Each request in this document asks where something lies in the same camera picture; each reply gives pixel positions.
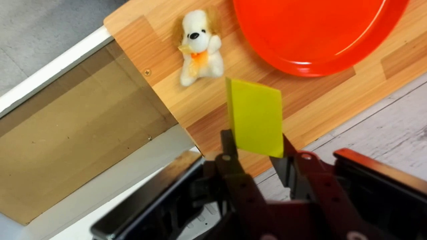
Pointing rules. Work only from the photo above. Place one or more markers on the red plastic plate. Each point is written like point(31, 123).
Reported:
point(317, 38)

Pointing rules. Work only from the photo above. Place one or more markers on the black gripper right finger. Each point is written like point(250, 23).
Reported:
point(319, 207)

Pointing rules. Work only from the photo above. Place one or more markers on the small white plush dog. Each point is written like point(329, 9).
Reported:
point(198, 39)

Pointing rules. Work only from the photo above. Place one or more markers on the white toy sink basin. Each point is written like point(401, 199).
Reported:
point(76, 138)

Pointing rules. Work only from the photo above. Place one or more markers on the yellow block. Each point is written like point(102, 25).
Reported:
point(255, 113)

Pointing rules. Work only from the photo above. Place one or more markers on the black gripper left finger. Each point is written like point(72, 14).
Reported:
point(245, 197)

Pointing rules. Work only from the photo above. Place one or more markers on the wooden toy kitchen counter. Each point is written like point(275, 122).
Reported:
point(311, 107)

